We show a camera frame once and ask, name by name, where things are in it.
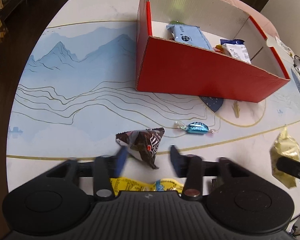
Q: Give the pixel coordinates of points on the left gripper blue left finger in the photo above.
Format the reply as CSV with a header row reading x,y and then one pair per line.
x,y
119,162

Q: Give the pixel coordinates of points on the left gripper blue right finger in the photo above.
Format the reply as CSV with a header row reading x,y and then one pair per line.
x,y
178,161

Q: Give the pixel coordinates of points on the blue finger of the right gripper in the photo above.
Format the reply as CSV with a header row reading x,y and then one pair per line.
x,y
289,166

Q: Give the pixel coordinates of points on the gold foil snack packet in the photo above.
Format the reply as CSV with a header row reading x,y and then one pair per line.
x,y
284,146

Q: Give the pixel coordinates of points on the blue white snack packet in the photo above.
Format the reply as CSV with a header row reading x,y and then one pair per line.
x,y
235,48

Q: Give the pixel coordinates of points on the light blue snack packet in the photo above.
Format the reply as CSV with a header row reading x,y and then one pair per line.
x,y
190,35

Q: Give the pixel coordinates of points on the green silver snack bar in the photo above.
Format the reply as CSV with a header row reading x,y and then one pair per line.
x,y
175,22

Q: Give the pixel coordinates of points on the brown m&m chocolate packet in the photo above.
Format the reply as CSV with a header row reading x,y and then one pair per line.
x,y
142,144

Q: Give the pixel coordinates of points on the yellow cartoon snack packet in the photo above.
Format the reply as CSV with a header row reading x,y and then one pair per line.
x,y
126,184

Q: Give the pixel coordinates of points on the blue wrapped candy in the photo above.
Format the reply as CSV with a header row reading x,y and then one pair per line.
x,y
194,128

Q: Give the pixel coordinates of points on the red white cardboard box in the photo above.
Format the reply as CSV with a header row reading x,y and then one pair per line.
x,y
167,66

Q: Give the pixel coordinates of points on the small wrapper on table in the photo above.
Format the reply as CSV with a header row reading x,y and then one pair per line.
x,y
286,48

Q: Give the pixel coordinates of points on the red checkered snack packet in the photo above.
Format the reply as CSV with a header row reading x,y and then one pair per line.
x,y
218,48

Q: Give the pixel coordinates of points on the pink padded jacket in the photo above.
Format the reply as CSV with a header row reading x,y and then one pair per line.
x,y
262,21

